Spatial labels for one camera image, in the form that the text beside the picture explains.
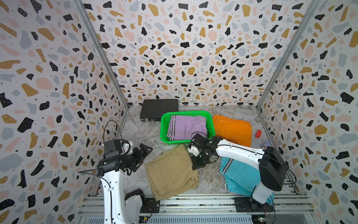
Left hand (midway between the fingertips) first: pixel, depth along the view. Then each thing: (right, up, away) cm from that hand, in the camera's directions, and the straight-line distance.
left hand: (148, 153), depth 73 cm
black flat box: (-10, +26, +49) cm, 56 cm away
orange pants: (+54, +10, +33) cm, 64 cm away
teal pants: (+52, -16, +9) cm, 55 cm away
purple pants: (+16, +12, +31) cm, 37 cm away
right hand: (+23, -10, +6) cm, 26 cm away
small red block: (+73, +7, +30) cm, 79 cm away
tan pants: (+11, -13, +10) cm, 20 cm away
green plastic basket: (+3, +14, +30) cm, 33 cm away
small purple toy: (+74, +2, +20) cm, 77 cm away
